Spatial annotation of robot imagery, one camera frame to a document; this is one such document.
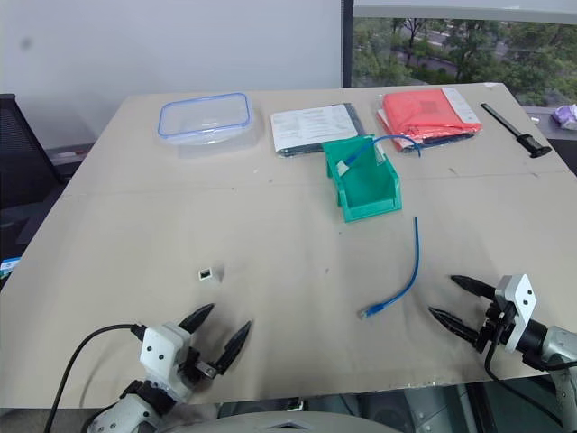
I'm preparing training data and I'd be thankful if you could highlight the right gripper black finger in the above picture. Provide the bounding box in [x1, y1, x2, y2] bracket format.
[450, 275, 498, 302]
[427, 307, 481, 347]

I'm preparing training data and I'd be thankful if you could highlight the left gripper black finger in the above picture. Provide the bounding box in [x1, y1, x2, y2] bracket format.
[177, 303, 215, 336]
[213, 320, 252, 374]

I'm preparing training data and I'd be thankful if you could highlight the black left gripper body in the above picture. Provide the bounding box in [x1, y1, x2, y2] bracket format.
[179, 345, 223, 390]

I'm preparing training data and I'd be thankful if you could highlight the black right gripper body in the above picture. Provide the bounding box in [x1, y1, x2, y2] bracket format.
[470, 299, 517, 355]

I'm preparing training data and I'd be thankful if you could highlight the small white adapter block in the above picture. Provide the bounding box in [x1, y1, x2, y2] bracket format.
[197, 264, 227, 283]

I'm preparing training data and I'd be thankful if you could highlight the grey rounded robot torso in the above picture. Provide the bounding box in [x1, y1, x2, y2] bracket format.
[164, 409, 378, 433]

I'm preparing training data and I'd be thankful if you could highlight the green plastic storage bin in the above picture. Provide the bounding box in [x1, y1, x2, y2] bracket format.
[321, 134, 404, 225]

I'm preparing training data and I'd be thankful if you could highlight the black caliper tool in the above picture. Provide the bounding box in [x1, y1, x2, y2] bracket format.
[480, 102, 554, 160]

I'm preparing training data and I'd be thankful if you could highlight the bagged red cloth package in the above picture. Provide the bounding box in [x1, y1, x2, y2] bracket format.
[374, 87, 483, 154]

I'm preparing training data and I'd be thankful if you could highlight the blue and white box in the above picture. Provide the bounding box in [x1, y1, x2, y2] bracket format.
[0, 255, 24, 284]

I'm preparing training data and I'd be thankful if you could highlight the clear container with blue lid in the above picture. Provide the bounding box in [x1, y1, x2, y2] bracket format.
[155, 91, 265, 160]

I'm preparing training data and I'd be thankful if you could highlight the purple crumpled bag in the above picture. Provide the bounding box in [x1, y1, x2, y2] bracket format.
[551, 103, 577, 133]

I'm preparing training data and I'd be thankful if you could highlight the bagged white paper document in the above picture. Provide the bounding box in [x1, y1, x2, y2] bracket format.
[270, 102, 368, 159]

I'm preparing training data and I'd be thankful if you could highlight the black mesh office chair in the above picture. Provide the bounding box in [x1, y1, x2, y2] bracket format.
[0, 93, 65, 247]

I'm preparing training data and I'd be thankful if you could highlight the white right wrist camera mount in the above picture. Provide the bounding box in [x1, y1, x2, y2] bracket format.
[494, 273, 537, 354]

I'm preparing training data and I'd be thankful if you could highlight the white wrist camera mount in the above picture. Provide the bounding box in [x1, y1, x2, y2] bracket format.
[139, 321, 194, 403]
[494, 273, 537, 354]

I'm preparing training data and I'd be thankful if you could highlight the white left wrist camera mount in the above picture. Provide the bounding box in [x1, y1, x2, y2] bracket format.
[139, 321, 194, 403]

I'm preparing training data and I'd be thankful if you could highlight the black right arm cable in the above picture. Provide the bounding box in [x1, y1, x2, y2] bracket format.
[483, 336, 565, 428]

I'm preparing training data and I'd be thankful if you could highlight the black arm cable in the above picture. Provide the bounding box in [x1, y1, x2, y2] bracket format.
[483, 336, 565, 428]
[42, 323, 149, 433]

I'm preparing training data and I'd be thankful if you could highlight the blue Ethernet cable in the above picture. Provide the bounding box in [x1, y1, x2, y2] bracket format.
[334, 133, 423, 178]
[356, 216, 421, 321]

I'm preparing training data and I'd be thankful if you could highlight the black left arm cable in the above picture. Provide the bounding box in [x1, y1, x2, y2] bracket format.
[42, 323, 149, 433]

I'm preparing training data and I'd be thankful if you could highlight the black window frame post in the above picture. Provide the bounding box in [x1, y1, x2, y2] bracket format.
[339, 0, 356, 89]

